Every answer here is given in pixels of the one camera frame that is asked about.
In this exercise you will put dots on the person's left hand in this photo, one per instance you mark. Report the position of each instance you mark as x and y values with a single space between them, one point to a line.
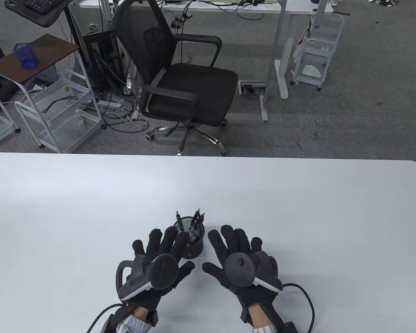
170 242

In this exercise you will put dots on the person's right hand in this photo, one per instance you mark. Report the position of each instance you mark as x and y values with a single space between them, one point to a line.
228 242

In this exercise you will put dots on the black forearm battery box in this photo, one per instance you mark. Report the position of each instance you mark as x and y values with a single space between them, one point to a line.
291 327
112 321

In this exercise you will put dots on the person's right forearm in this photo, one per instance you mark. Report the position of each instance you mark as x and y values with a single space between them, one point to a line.
258 315

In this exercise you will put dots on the black mesh pen holder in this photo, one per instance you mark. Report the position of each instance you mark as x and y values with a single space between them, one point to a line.
194 249

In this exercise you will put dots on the grey handheld controller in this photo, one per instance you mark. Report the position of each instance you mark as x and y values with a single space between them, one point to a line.
240 270
164 272

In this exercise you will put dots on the white power strip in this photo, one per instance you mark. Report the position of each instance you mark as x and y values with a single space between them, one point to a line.
107 103

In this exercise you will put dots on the small clear spray bottle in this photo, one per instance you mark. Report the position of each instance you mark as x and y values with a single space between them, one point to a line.
78 119

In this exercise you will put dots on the black mesh office chair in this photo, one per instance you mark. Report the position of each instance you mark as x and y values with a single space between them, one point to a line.
190 90

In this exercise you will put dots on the grey floor socket box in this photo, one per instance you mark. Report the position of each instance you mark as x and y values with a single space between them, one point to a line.
252 87

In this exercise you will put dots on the white cloth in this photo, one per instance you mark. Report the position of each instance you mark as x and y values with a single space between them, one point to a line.
312 71

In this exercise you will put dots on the black computer tower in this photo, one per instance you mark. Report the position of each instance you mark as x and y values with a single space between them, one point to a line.
100 59

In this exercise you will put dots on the small white rolling cart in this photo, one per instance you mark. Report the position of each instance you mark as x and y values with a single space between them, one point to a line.
315 52

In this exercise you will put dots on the white cart with brown top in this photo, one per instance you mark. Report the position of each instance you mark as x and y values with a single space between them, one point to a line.
45 52

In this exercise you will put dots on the blue mesh pen cup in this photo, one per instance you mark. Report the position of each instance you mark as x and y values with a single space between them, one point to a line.
27 57

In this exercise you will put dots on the white office desk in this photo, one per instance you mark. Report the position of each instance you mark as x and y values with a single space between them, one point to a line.
298 7

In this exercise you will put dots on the black keyboard stand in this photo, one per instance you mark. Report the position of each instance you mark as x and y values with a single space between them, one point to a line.
48 19

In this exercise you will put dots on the black keyboard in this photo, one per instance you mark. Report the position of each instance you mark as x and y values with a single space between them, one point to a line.
41 4

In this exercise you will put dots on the chrome chair base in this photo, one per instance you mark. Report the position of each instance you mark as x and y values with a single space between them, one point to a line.
384 2

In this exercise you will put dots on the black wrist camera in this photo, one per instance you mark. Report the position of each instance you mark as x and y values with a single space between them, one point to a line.
153 318
246 314

